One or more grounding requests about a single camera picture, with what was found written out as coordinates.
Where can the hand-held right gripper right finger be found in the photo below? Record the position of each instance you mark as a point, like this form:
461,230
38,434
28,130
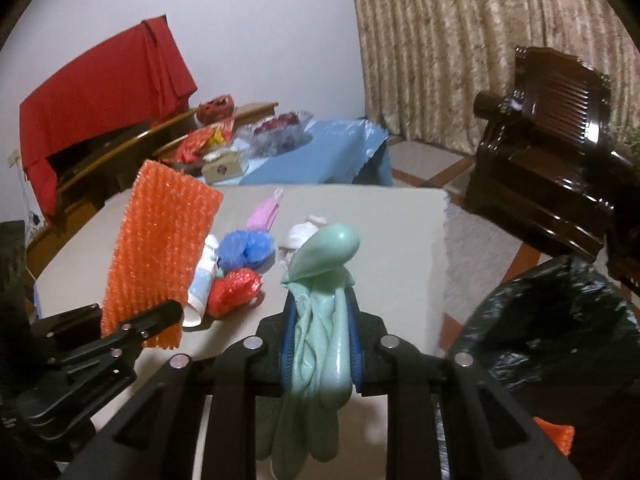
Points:
356,360

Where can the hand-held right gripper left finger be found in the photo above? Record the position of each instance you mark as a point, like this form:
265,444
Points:
287,355

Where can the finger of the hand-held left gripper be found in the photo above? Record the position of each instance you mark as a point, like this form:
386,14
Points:
70,330
160,316

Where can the green rubber glove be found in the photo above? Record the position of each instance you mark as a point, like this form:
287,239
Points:
320,320

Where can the orange bubble wrap sheet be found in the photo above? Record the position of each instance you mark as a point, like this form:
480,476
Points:
160,240

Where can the blue plastic bag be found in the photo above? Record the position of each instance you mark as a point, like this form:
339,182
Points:
245,251

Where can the white plastic bag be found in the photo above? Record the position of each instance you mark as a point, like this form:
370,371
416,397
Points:
300,235

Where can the black trash bag bin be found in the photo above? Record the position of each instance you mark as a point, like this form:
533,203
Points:
550,320

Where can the white and blue tube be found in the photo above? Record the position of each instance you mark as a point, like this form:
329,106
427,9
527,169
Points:
202,280

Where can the red plastic bag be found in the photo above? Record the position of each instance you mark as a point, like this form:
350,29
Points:
232,290

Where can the pink packet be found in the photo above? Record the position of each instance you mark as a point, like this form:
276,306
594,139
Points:
265,215

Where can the beige rug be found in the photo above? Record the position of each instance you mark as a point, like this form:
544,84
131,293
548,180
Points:
475,270

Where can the beige tissue box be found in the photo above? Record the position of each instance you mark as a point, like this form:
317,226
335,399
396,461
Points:
222,167

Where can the red snack bag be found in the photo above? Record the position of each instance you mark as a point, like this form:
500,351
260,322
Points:
200,142

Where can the blue cloth side table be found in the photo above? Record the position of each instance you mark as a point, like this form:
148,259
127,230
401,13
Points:
320,155

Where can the orange foam net piece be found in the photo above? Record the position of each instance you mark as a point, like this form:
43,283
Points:
552,434

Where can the red basket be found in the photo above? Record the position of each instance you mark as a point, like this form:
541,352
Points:
215,109

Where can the glass bowl of red fruit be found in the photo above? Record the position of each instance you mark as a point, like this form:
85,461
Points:
277,130

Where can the red cloth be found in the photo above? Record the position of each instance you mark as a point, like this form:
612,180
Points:
100,95

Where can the dark wooden armchair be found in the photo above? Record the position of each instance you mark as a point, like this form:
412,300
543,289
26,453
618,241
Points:
540,160

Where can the dark wooden side table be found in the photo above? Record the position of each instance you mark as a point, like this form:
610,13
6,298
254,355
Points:
625,210

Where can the beige patterned curtain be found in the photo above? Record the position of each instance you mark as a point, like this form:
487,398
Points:
450,50

